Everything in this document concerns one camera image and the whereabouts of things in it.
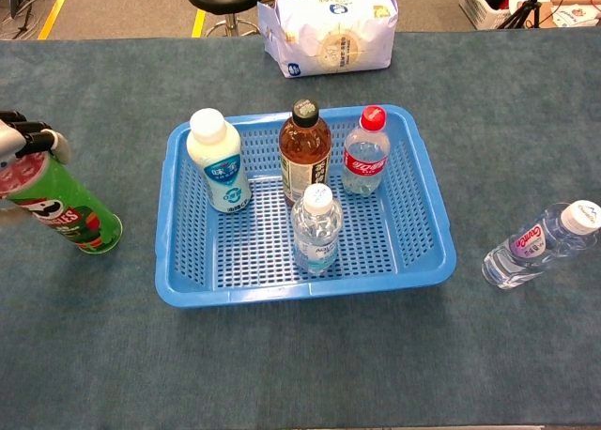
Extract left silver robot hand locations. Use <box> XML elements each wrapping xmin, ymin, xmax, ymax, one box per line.
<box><xmin>0</xmin><ymin>110</ymin><xmax>72</xmax><ymax>225</ymax></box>

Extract green Pringles can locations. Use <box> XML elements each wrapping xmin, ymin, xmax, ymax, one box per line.
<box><xmin>0</xmin><ymin>150</ymin><xmax>123</xmax><ymax>255</ymax></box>

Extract clear bottle pink label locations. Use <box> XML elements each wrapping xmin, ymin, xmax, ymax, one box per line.
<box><xmin>481</xmin><ymin>198</ymin><xmax>601</xmax><ymax>290</ymax></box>

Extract white milk drink bottle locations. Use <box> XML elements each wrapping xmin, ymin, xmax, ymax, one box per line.
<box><xmin>186</xmin><ymin>108</ymin><xmax>253</xmax><ymax>214</ymax></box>

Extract brown tea bottle black cap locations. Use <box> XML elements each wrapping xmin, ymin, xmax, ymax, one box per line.
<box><xmin>278</xmin><ymin>99</ymin><xmax>332</xmax><ymax>207</ymax></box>

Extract clear water bottle blue label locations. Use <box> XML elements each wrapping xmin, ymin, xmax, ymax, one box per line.
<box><xmin>290</xmin><ymin>183</ymin><xmax>345</xmax><ymax>276</ymax></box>

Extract red cap clear bottle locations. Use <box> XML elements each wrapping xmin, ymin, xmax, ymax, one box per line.
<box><xmin>342</xmin><ymin>104</ymin><xmax>392</xmax><ymax>195</ymax></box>

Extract teal felt table cloth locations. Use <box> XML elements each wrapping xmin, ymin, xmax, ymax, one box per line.
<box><xmin>0</xmin><ymin>25</ymin><xmax>601</xmax><ymax>426</ymax></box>

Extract blue perforated plastic basket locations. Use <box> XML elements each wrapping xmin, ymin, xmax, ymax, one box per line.
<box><xmin>154</xmin><ymin>103</ymin><xmax>457</xmax><ymax>309</ymax></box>

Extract white paper flour bag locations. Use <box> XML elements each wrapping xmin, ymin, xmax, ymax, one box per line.
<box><xmin>256</xmin><ymin>0</ymin><xmax>399</xmax><ymax>79</ymax></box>

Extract white plastic storage basket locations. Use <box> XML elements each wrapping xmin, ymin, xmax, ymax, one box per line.
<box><xmin>457</xmin><ymin>0</ymin><xmax>517</xmax><ymax>31</ymax></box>

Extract black tripod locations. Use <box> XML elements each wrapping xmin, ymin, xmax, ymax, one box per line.
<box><xmin>497</xmin><ymin>0</ymin><xmax>551</xmax><ymax>30</ymax></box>

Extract printed white cardboard box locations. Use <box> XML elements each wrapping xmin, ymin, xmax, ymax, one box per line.
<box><xmin>539</xmin><ymin>0</ymin><xmax>601</xmax><ymax>28</ymax></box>

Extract black floor cables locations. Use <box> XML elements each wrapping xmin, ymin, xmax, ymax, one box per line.
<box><xmin>0</xmin><ymin>0</ymin><xmax>60</xmax><ymax>39</ymax></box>

